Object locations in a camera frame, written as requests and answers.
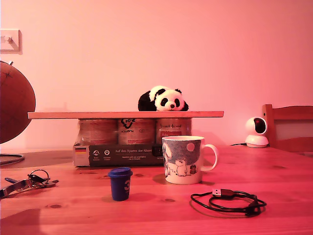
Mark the key bunch with metal opener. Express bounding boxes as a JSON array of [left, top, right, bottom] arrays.
[[0, 169, 60, 199]]

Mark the wooden shelf board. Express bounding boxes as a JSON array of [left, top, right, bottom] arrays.
[[27, 111, 224, 120]]

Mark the tin can with red label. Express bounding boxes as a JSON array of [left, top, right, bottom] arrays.
[[156, 118, 193, 144]]

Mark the panda plush toy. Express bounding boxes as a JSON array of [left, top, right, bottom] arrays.
[[137, 85, 189, 112]]

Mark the white cartoon print mug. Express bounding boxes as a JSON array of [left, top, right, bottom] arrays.
[[161, 135, 219, 185]]

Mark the dark cardboard can tray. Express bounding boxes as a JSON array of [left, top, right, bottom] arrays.
[[72, 142, 165, 168]]

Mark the small blue lidded cup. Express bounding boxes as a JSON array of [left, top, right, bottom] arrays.
[[108, 167, 134, 202]]

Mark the grey table mat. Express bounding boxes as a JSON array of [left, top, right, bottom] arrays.
[[0, 150, 75, 169]]

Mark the wooden chair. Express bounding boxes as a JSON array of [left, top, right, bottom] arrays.
[[262, 104, 313, 158]]

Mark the brown globe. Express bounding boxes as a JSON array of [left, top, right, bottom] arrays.
[[0, 60, 37, 144]]

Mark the black USB cable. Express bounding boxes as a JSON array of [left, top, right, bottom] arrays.
[[190, 188, 268, 217]]

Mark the white security camera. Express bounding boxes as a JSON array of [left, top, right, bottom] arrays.
[[245, 116, 270, 148]]

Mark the metal globe stand ring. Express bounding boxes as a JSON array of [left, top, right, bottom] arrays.
[[0, 153, 25, 166]]

